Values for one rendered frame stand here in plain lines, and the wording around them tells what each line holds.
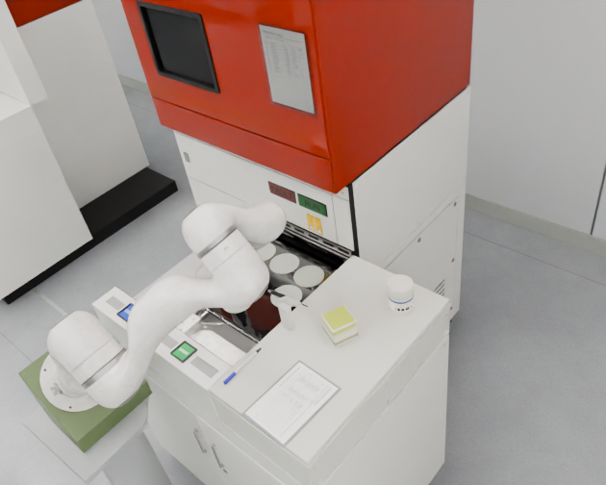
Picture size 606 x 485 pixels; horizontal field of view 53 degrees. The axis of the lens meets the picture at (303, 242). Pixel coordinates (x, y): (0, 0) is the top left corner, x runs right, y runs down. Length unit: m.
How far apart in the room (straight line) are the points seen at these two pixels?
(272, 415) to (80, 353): 0.49
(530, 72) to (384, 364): 1.84
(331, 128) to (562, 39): 1.56
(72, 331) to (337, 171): 0.80
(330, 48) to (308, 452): 0.96
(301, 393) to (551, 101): 1.99
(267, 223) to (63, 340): 0.50
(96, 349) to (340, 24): 0.93
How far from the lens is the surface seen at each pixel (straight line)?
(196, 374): 1.69
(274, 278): 1.96
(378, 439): 1.76
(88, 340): 1.39
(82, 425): 1.80
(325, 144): 1.63
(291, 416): 1.54
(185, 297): 1.27
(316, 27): 1.48
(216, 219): 1.23
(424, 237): 2.29
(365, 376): 1.59
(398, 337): 1.66
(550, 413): 2.74
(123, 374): 1.37
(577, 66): 2.97
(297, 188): 1.91
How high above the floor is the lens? 2.24
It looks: 40 degrees down
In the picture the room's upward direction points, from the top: 10 degrees counter-clockwise
